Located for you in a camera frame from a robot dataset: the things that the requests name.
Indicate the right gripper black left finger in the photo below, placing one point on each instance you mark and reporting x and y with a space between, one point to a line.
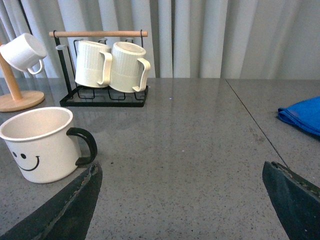
67 215

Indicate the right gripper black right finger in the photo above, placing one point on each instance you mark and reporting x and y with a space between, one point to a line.
295 200

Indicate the white smiley face mug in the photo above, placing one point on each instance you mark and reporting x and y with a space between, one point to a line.
46 145

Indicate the blue folded cloth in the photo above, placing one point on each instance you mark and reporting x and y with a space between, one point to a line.
304 115

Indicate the wooden mug tree stand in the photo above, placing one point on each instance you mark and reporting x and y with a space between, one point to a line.
16 99

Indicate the left cream ribbed mug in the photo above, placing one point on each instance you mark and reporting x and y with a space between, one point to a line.
93 64

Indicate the cream ribbed mug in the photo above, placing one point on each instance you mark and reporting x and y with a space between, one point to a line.
93 64
129 68

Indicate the right cream ribbed mug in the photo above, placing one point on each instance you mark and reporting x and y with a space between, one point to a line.
129 68

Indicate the small white hanging mug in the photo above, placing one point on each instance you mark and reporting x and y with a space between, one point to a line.
25 53

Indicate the black wire mug rack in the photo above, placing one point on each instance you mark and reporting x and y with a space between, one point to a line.
82 96

